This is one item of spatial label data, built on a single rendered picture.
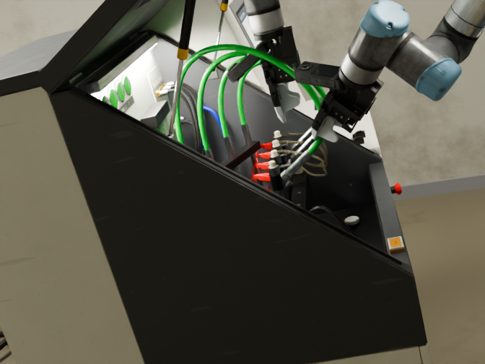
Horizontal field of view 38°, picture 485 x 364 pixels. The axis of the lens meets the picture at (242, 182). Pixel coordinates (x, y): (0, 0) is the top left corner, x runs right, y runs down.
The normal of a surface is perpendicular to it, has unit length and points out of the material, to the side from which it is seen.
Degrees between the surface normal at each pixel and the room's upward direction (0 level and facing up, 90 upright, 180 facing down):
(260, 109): 90
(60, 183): 90
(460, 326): 0
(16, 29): 90
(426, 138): 90
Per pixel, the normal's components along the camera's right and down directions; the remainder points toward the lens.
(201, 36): -0.09, 0.36
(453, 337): -0.25, -0.91
